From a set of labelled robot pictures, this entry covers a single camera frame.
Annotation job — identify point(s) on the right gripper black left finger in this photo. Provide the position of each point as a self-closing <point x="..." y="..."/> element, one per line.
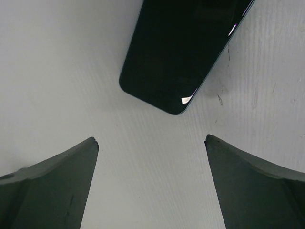
<point x="51" y="194"/>

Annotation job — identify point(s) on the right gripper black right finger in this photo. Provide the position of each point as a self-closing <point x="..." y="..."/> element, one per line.
<point x="254" y="193"/>

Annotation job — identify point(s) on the black smartphone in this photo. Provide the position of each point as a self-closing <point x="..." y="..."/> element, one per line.
<point x="174" y="47"/>

